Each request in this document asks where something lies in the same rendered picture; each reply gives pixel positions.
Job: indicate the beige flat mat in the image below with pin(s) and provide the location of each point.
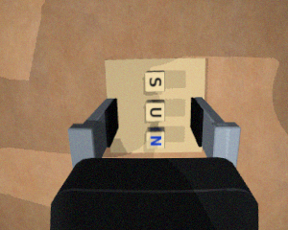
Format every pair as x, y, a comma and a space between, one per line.
125, 80

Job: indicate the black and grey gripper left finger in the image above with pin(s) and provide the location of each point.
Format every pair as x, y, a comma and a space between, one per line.
90, 139

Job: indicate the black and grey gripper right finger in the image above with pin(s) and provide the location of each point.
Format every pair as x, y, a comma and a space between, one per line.
218, 138

